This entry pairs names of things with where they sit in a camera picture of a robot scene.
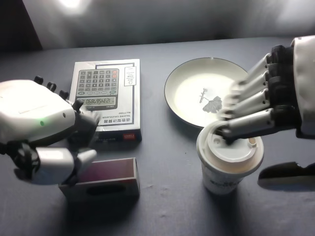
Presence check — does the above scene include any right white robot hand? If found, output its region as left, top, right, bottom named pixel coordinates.
left=216, top=35, right=315, bottom=189

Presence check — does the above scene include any grey table cloth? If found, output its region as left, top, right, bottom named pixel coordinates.
left=0, top=34, right=315, bottom=236

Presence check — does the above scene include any dark panel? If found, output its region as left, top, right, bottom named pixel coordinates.
left=0, top=0, right=43, bottom=52

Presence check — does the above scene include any boxed calculator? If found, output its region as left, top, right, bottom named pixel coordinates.
left=68, top=58, right=143, bottom=145

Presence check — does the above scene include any white paper cup with lid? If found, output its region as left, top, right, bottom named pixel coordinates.
left=196, top=119, right=264, bottom=195

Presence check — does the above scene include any white plate with dark rim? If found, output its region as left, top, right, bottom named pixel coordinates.
left=164, top=57, right=254, bottom=129

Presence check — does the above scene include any white backdrop sheet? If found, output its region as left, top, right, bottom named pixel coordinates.
left=23, top=0, right=315, bottom=50

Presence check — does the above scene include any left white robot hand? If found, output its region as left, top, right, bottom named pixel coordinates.
left=0, top=75, right=101, bottom=187

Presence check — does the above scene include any grey cardboard product box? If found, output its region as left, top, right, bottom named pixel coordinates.
left=58, top=157, right=141, bottom=204

